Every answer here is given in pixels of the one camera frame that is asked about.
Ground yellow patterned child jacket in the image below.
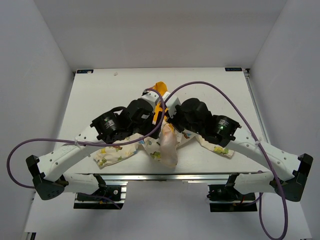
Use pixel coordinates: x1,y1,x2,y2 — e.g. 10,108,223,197
92,81,236,169

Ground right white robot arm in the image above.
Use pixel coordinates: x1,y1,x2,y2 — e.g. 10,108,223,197
165,98,313,202

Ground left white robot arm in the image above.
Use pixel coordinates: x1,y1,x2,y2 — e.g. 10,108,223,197
26,94,161,201

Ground right blue table label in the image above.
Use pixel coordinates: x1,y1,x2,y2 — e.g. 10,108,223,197
224,67,243,72

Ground blue table label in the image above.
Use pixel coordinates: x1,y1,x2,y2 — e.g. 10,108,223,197
224,67,243,72
76,69,94,74

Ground left blue table label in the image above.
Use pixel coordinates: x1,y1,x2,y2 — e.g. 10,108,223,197
76,69,94,74

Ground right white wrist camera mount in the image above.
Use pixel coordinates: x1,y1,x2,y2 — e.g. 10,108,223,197
162,91,181,111

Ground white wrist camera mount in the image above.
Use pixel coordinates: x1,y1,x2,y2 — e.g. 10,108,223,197
162,91,181,111
140,90,160,108

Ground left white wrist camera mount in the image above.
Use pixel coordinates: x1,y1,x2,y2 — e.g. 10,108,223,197
140,90,160,108

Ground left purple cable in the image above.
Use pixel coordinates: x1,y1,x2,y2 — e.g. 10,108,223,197
6,87,166,210

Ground purple cable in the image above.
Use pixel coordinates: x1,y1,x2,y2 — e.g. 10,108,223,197
159,80,289,240
6,87,166,210

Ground aluminium table right rail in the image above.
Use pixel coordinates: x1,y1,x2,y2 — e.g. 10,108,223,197
243,68,270,143

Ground aluminium table rail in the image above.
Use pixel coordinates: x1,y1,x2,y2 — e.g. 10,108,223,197
62,172,261,182
243,68,270,143

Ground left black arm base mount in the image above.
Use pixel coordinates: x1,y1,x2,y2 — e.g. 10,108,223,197
73,174,127,210

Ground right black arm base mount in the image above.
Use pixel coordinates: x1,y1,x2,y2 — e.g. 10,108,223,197
206,173,258,213

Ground aluminium table front rail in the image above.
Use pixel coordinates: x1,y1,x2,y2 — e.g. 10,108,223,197
62,172,261,182

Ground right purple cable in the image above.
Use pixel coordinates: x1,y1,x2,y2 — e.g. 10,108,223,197
159,80,289,240

